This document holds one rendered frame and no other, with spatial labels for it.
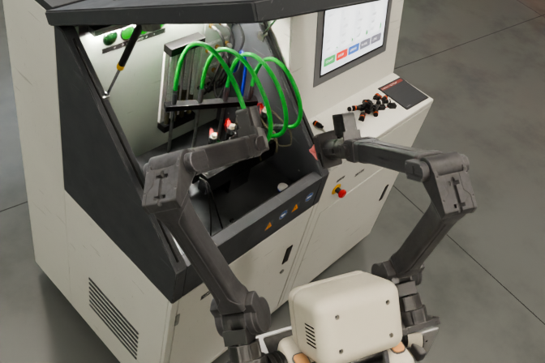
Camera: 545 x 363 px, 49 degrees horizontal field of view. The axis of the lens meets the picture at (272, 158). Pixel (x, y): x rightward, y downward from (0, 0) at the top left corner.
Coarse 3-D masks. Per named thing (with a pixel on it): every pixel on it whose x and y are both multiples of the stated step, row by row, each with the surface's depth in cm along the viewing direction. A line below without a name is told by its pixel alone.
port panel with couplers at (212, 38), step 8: (208, 24) 202; (216, 24) 205; (224, 24) 204; (208, 32) 205; (216, 32) 208; (224, 32) 211; (208, 40) 207; (216, 40) 210; (216, 48) 212; (200, 56) 210; (208, 56) 213; (224, 56) 220; (200, 64) 212; (216, 64) 219; (200, 72) 215; (208, 72) 219; (200, 80) 218; (208, 80) 222
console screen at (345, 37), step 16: (384, 0) 234; (320, 16) 207; (336, 16) 214; (352, 16) 222; (368, 16) 230; (384, 16) 239; (320, 32) 211; (336, 32) 218; (352, 32) 226; (368, 32) 235; (384, 32) 244; (320, 48) 215; (336, 48) 222; (352, 48) 230; (368, 48) 239; (384, 48) 249; (320, 64) 219; (336, 64) 226; (352, 64) 235; (320, 80) 223
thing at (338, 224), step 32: (288, 32) 200; (288, 64) 206; (384, 64) 255; (320, 96) 228; (416, 128) 261; (352, 192) 248; (384, 192) 285; (320, 224) 243; (352, 224) 279; (320, 256) 272; (288, 288) 266
